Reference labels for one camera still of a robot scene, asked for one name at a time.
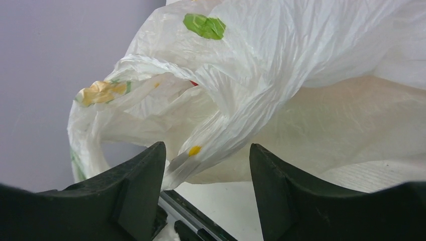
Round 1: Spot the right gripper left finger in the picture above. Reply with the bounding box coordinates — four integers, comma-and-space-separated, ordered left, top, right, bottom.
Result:
1, 142, 167, 240

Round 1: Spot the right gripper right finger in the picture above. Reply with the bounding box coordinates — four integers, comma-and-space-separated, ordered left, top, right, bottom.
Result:
249, 144, 425, 240

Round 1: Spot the white plastic bag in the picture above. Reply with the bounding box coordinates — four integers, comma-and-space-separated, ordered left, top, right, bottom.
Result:
67, 1, 425, 190

